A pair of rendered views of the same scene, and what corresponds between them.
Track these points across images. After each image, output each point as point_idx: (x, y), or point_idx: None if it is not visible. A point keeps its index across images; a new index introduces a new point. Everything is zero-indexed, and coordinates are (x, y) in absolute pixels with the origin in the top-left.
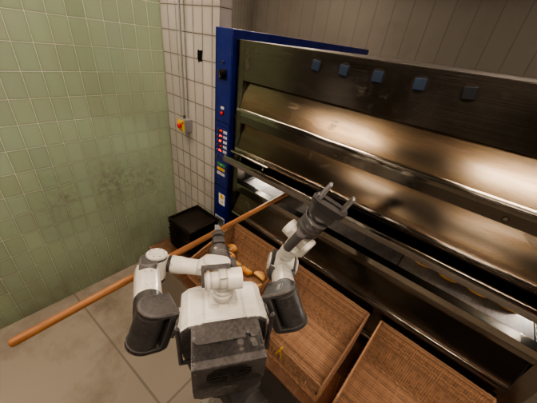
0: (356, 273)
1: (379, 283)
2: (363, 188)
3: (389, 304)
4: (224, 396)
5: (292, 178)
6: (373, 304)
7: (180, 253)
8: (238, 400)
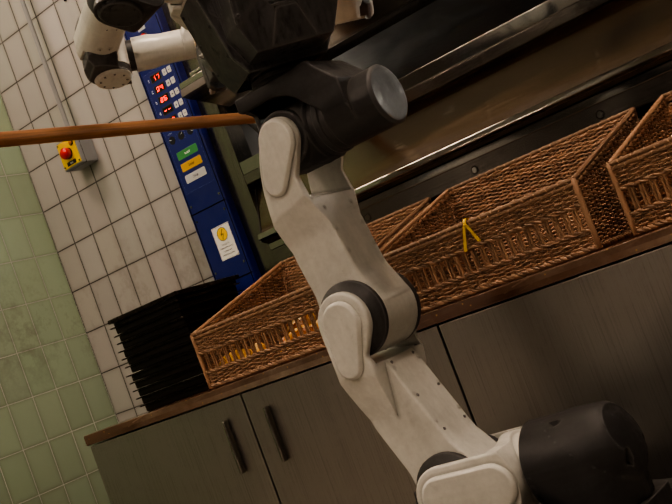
0: (553, 67)
1: (600, 34)
2: None
3: (641, 46)
4: (307, 79)
5: (338, 46)
6: (615, 71)
7: (152, 124)
8: (334, 71)
